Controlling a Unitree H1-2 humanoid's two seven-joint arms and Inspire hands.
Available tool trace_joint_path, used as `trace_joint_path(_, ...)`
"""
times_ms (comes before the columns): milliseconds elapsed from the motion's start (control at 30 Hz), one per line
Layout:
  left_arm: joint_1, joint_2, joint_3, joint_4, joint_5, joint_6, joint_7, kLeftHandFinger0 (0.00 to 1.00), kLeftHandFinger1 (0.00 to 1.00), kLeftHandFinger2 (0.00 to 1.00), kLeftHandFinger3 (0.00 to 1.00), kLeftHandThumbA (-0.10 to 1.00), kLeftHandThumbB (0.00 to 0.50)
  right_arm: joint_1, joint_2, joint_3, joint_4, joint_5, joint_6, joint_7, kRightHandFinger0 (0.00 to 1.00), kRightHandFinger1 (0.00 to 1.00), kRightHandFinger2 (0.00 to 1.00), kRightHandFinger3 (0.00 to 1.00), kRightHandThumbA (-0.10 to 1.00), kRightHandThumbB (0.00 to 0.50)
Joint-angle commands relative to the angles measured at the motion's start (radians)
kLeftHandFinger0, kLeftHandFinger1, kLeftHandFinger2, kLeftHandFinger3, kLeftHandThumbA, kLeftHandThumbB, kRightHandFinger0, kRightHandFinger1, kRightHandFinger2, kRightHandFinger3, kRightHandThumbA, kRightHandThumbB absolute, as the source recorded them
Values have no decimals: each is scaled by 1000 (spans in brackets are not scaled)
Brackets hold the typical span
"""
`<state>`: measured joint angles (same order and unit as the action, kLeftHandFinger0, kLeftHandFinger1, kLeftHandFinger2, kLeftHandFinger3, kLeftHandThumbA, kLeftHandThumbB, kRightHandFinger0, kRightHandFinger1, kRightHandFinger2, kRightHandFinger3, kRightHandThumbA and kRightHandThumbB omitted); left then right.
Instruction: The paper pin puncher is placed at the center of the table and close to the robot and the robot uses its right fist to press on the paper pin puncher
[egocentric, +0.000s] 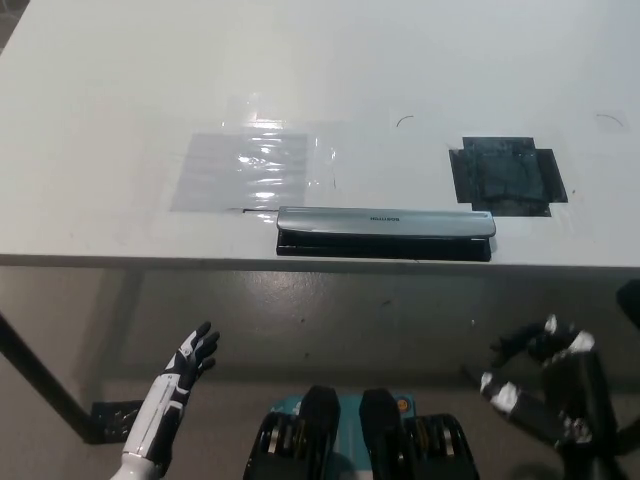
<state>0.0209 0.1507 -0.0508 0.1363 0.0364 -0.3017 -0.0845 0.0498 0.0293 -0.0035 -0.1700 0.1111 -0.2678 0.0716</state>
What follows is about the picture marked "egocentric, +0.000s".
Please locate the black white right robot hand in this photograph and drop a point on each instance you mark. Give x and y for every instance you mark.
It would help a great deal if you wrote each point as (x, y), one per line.
(565, 380)

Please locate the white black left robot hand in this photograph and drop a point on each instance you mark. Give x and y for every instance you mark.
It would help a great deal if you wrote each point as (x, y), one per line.
(172, 385)

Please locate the black ribbed robot body block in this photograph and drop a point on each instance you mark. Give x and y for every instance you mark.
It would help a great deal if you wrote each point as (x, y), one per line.
(295, 435)
(415, 440)

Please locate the silver black paper hole puncher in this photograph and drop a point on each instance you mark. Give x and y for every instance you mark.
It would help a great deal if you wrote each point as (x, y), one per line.
(385, 227)

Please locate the black table foot plate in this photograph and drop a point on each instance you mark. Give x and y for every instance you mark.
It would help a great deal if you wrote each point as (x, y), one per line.
(115, 420)

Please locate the dark rounded object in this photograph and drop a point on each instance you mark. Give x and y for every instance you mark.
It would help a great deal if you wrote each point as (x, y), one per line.
(631, 302)

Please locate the black table leg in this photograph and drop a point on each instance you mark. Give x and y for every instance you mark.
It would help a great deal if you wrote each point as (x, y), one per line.
(45, 377)

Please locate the black tape patch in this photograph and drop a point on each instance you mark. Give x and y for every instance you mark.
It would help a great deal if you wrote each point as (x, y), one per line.
(507, 177)

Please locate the clear plastic sheet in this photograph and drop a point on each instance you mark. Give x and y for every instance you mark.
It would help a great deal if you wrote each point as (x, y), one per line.
(245, 170)

